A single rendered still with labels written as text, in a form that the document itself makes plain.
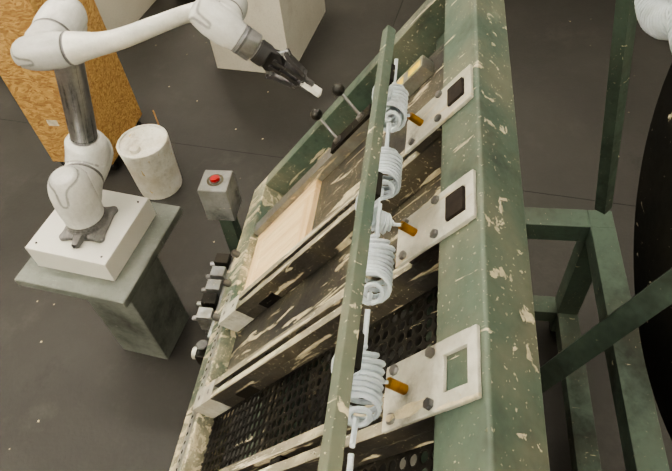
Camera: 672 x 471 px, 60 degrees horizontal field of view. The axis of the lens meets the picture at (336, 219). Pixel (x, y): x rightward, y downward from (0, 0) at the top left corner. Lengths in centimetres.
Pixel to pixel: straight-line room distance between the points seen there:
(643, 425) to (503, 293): 123
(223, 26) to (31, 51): 58
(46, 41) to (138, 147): 165
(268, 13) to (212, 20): 248
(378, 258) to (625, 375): 132
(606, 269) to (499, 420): 159
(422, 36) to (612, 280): 108
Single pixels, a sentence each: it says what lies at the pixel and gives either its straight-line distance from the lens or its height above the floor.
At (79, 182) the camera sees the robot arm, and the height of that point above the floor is 111.
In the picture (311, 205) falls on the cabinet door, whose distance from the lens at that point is 183.
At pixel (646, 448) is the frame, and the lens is 200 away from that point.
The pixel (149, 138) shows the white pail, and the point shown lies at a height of 36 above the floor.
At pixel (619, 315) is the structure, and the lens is 116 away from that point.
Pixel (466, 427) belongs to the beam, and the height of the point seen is 185.
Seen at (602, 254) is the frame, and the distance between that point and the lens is 233.
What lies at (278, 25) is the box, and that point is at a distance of 426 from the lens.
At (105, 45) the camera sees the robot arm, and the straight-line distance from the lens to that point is 192.
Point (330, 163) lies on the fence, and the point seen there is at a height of 128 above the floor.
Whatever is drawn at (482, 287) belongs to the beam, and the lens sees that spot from 83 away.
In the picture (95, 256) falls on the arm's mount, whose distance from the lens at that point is 240.
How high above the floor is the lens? 255
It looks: 49 degrees down
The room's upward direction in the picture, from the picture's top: 7 degrees counter-clockwise
